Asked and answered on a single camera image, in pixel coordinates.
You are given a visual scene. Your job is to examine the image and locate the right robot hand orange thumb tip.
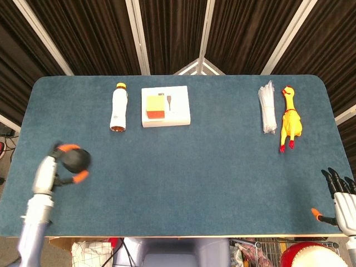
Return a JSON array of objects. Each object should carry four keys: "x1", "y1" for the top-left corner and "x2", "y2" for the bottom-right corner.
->
[{"x1": 310, "y1": 167, "x2": 356, "y2": 236}]

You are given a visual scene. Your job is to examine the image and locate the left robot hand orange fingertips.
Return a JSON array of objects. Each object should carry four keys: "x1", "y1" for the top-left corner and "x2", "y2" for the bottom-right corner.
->
[{"x1": 32, "y1": 142, "x2": 90, "y2": 195}]

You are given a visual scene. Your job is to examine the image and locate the black round object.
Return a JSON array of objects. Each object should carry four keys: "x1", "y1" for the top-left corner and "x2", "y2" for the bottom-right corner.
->
[{"x1": 61, "y1": 149, "x2": 92, "y2": 174}]

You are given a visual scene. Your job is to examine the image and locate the red and white drum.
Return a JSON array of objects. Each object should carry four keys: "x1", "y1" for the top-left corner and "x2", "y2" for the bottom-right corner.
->
[{"x1": 279, "y1": 241, "x2": 348, "y2": 267}]

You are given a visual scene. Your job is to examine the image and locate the brown cardboard box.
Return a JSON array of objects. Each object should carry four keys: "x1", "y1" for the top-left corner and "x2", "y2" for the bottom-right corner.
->
[{"x1": 47, "y1": 236, "x2": 84, "y2": 256}]

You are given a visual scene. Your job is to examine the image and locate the white checked cloth bag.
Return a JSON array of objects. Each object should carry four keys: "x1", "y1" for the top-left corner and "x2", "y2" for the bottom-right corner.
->
[{"x1": 71, "y1": 241, "x2": 113, "y2": 267}]

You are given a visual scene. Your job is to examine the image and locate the white wrapped bottle yellow cap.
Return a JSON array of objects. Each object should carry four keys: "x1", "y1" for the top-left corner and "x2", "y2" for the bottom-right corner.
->
[{"x1": 110, "y1": 82, "x2": 129, "y2": 132}]

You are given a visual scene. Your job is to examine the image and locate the yellow rubber chicken toy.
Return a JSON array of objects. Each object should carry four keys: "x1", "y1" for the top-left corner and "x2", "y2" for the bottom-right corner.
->
[{"x1": 279, "y1": 85, "x2": 303, "y2": 154}]

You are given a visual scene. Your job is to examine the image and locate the clear plastic bag bundle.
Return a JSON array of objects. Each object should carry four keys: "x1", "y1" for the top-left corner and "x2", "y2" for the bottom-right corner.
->
[{"x1": 258, "y1": 80, "x2": 278, "y2": 135}]

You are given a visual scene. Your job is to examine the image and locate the orange and yellow sponge block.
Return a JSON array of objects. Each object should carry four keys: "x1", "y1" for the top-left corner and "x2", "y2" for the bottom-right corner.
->
[{"x1": 145, "y1": 95, "x2": 166, "y2": 120}]

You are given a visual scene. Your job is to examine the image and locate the blue table cloth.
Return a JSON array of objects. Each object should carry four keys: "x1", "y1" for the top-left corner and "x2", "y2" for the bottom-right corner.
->
[{"x1": 0, "y1": 74, "x2": 356, "y2": 238}]

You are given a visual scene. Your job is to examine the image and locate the lavender robot torso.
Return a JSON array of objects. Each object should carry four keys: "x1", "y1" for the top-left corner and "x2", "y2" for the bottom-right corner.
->
[{"x1": 112, "y1": 237, "x2": 231, "y2": 267}]

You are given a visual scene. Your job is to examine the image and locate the white flat cardboard box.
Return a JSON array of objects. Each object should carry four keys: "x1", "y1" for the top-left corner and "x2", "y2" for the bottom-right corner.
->
[{"x1": 141, "y1": 85, "x2": 192, "y2": 128}]

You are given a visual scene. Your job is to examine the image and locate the dark brown curtain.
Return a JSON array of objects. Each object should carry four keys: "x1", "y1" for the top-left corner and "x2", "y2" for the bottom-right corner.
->
[{"x1": 0, "y1": 0, "x2": 356, "y2": 145}]

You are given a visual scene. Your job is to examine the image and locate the white frame rail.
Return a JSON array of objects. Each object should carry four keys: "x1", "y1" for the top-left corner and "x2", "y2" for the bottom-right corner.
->
[
  {"x1": 334, "y1": 105, "x2": 356, "y2": 125},
  {"x1": 0, "y1": 113, "x2": 22, "y2": 133}
]

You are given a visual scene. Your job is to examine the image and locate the metal wire basket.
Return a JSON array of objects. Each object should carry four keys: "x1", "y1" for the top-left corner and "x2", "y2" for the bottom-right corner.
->
[{"x1": 229, "y1": 238, "x2": 340, "y2": 267}]

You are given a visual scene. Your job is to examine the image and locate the black cable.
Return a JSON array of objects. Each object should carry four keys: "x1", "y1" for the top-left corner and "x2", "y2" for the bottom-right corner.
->
[{"x1": 118, "y1": 237, "x2": 135, "y2": 267}]

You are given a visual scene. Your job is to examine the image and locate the white frame post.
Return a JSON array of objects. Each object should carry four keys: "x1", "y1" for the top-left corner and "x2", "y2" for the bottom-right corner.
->
[
  {"x1": 260, "y1": 0, "x2": 318, "y2": 76},
  {"x1": 125, "y1": 0, "x2": 151, "y2": 76},
  {"x1": 12, "y1": 0, "x2": 75, "y2": 76},
  {"x1": 198, "y1": 0, "x2": 217, "y2": 75}
]

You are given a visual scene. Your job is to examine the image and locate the white triangular frame base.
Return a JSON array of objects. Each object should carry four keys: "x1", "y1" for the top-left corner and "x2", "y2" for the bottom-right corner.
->
[{"x1": 174, "y1": 58, "x2": 225, "y2": 76}]

